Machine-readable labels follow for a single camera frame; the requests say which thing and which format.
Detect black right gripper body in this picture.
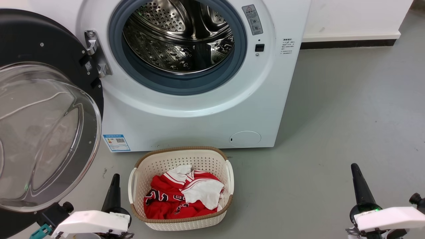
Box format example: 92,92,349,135
349,203,382,218

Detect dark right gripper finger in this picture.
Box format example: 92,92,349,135
351,163,377,208

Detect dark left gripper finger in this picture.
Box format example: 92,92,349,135
101,174,122,213

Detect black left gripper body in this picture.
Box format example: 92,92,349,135
100,207,135,239

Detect black round glass washer door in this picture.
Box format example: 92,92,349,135
0,8,104,239

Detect white front-load washing machine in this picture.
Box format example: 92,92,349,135
20,0,312,152

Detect metal door hinge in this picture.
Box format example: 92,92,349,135
84,30,112,79

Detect red and white jersey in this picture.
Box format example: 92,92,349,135
143,165,229,220

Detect blue energy label sticker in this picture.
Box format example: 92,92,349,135
103,134,131,152

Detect cream perforated laundry basket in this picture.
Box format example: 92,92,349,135
128,146,235,231

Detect round white filter cover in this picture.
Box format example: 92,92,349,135
229,131,262,148

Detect black baseboard strip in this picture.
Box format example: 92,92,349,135
300,39,397,49

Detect perforated steel washer drum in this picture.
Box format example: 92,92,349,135
123,0,235,75

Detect small printed text sticker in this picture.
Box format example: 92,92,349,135
281,38,295,55

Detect grey warning sticker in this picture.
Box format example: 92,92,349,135
242,4,263,36

